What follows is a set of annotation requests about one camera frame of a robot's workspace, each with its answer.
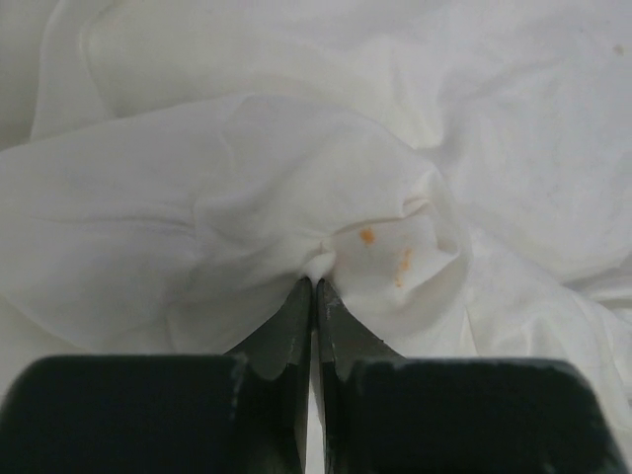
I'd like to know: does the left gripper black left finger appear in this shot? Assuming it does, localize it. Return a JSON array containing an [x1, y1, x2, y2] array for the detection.
[[228, 278, 310, 473]]

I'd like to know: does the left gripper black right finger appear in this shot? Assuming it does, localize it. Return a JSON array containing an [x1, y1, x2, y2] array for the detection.
[[314, 279, 404, 473]]

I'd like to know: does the white t shirt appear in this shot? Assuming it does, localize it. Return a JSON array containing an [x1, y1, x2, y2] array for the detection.
[[1, 1, 631, 425]]

